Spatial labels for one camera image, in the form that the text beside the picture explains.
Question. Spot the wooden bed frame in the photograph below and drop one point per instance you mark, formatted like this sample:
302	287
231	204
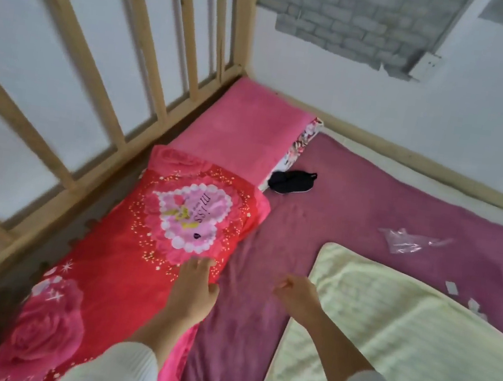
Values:
245	12

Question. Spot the person's right forearm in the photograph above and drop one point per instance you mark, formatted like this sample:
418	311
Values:
347	371

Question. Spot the person's right hand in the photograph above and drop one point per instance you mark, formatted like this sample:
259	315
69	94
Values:
304	301

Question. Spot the person's left thumb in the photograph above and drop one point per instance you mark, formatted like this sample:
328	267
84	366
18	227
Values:
213	293

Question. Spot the floral print pillow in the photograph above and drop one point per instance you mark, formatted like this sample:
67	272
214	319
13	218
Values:
294	150

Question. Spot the person's left hand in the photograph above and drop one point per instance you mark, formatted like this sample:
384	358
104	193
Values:
191	295

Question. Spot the pale yellow striped blanket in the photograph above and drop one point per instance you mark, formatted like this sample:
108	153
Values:
397	345

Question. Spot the pink fleece pillow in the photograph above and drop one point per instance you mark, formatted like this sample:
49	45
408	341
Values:
241	126

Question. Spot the person's left forearm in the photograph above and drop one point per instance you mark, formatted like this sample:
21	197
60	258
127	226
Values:
141	358

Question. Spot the white wall switch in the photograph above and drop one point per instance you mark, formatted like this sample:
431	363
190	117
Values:
426	66

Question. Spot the person's right fingers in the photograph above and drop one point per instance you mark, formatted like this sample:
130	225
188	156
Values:
284	287

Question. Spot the purple fleece bed sheet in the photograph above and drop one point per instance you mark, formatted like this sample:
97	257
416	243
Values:
361	198

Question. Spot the black eye mask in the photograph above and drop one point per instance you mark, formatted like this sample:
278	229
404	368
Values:
292	182

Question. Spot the clear plastic bag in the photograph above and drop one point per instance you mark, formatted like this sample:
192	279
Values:
404	241

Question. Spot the white paper scrap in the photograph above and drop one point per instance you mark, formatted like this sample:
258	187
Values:
476	309
453	288

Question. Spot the red rose heart print pillow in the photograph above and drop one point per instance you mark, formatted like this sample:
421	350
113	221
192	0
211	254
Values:
123	249

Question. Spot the large grey brick wallpaper panel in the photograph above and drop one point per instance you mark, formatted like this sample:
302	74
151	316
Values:
357	17

